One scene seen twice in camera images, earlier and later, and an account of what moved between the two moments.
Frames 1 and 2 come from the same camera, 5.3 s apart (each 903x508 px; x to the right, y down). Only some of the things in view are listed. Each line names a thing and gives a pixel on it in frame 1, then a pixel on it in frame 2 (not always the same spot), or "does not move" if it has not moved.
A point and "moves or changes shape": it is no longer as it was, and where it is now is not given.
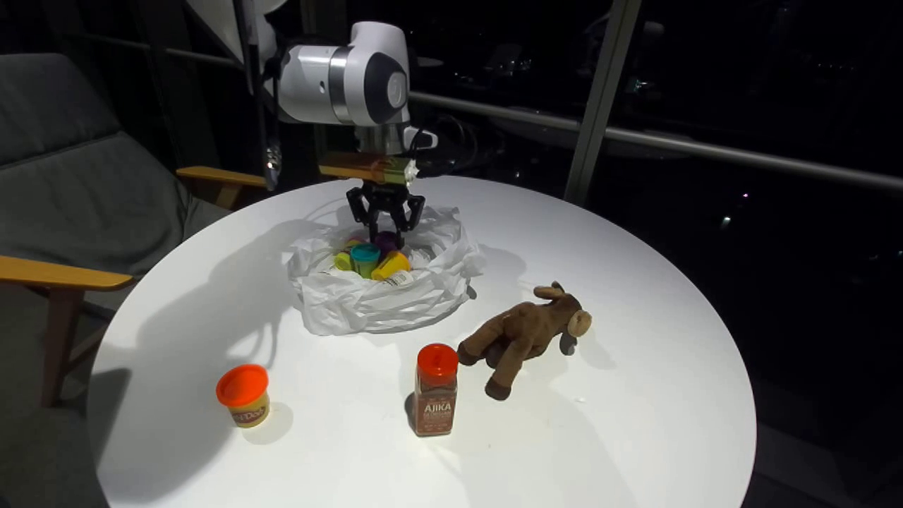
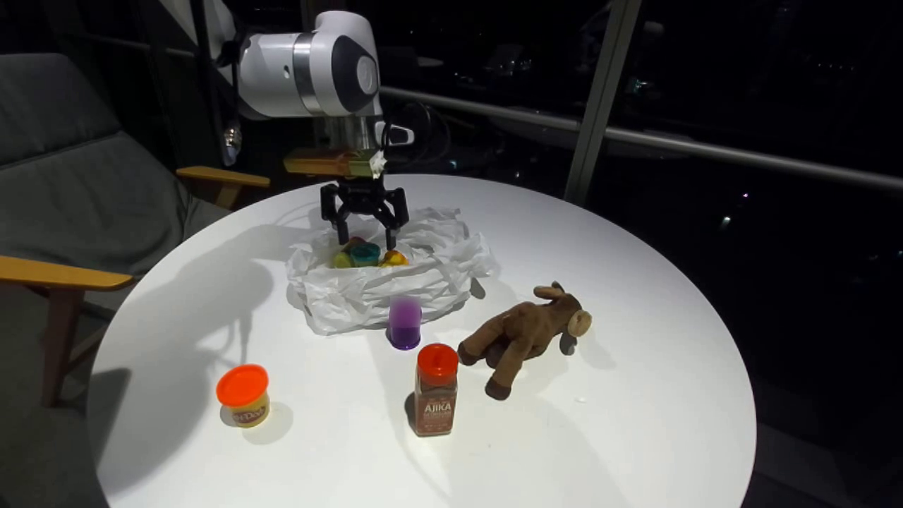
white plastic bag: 344,303 does not move
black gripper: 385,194 → 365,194
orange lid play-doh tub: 247,392 does not move
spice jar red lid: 434,389 does not move
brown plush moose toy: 516,330 does not move
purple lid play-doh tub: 389,239 moves or changes shape
